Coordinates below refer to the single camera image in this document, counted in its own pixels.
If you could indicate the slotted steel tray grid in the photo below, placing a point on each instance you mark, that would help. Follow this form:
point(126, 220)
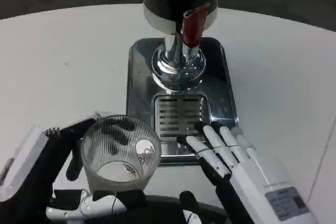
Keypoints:
point(178, 113)

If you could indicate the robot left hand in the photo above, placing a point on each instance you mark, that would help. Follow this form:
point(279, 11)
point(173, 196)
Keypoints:
point(34, 171)

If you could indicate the steel drip tray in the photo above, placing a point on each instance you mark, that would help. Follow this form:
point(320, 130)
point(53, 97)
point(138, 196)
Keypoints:
point(223, 87)

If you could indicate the clear ribbed glass cup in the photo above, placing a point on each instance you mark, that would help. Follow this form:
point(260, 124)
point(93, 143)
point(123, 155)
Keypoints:
point(118, 153)

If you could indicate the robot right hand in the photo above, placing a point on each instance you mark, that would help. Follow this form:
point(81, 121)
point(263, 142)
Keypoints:
point(257, 182)

